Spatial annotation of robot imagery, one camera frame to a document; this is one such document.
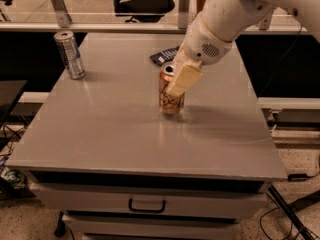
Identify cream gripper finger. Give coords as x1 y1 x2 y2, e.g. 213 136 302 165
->
172 44 185 72
166 62 203 97

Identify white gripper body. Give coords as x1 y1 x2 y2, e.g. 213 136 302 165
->
183 14 233 65

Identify orange soda can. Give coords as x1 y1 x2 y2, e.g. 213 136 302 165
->
159 63 184 115

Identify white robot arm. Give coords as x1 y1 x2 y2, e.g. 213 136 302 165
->
167 0 320 97

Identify dark blue rxbar wrapper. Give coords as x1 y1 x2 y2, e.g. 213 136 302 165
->
150 46 179 66

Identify silver energy drink can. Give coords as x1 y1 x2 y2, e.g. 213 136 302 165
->
54 30 85 79

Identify black office chair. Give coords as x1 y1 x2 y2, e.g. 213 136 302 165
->
113 0 175 23

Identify grey drawer cabinet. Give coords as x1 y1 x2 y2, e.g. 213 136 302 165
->
8 33 286 240

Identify metal railing with brackets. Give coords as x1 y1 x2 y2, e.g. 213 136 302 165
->
0 0 309 36

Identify green snack bag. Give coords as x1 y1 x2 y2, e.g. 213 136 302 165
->
1 168 26 189

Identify black drawer handle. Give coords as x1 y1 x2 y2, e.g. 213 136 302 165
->
128 198 166 214

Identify black floor cables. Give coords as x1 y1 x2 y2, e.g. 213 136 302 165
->
259 206 320 240

